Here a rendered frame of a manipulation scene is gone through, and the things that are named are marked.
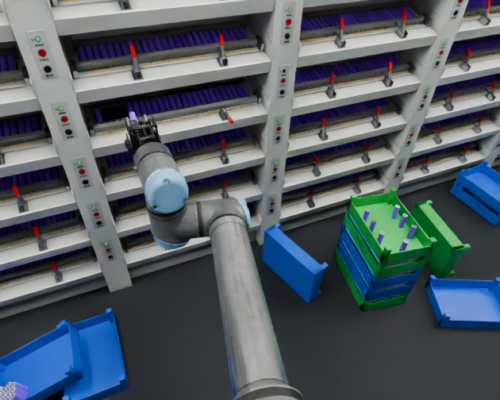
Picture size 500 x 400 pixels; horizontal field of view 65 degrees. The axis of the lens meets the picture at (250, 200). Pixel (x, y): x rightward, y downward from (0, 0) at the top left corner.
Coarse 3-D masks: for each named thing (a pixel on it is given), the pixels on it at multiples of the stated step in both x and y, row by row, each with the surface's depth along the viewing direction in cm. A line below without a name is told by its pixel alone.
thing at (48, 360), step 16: (64, 320) 140; (48, 336) 142; (64, 336) 145; (16, 352) 141; (32, 352) 144; (48, 352) 142; (64, 352) 140; (80, 352) 139; (0, 368) 140; (16, 368) 141; (32, 368) 140; (48, 368) 138; (64, 368) 128; (80, 368) 134; (0, 384) 138; (32, 384) 136; (48, 384) 134; (64, 384) 131
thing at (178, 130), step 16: (256, 80) 142; (256, 96) 141; (160, 112) 134; (240, 112) 139; (256, 112) 140; (160, 128) 130; (176, 128) 131; (192, 128) 132; (208, 128) 135; (224, 128) 138; (96, 144) 123; (112, 144) 124
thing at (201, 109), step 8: (208, 104) 136; (216, 104) 136; (224, 104) 137; (232, 104) 138; (240, 104) 140; (168, 112) 131; (176, 112) 132; (184, 112) 132; (192, 112) 134; (200, 112) 135; (208, 112) 135; (160, 120) 130; (96, 128) 124; (104, 128) 124; (112, 128) 126; (120, 128) 127
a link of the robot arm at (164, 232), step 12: (192, 204) 94; (156, 216) 89; (168, 216) 89; (180, 216) 91; (192, 216) 92; (156, 228) 92; (168, 228) 91; (180, 228) 92; (192, 228) 92; (156, 240) 95; (168, 240) 93; (180, 240) 95
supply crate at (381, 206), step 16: (352, 208) 158; (368, 208) 164; (384, 208) 164; (400, 208) 160; (368, 224) 157; (384, 224) 157; (416, 224) 151; (368, 240) 149; (384, 240) 151; (400, 240) 151; (416, 240) 151; (432, 240) 141; (384, 256) 140; (400, 256) 142; (416, 256) 145
